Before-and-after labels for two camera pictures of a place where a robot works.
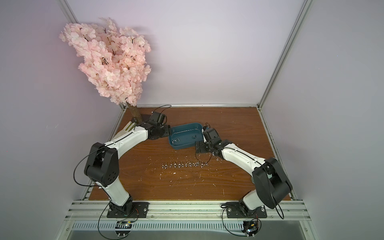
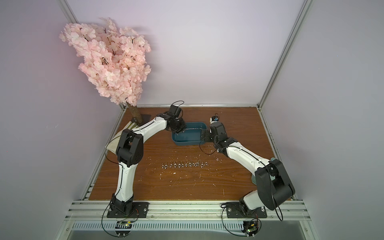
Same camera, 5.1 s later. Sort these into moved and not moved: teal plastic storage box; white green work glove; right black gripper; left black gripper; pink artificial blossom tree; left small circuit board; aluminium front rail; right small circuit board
Moved: teal plastic storage box; right black gripper; left black gripper
Not moved: white green work glove; left small circuit board; right small circuit board; aluminium front rail; pink artificial blossom tree
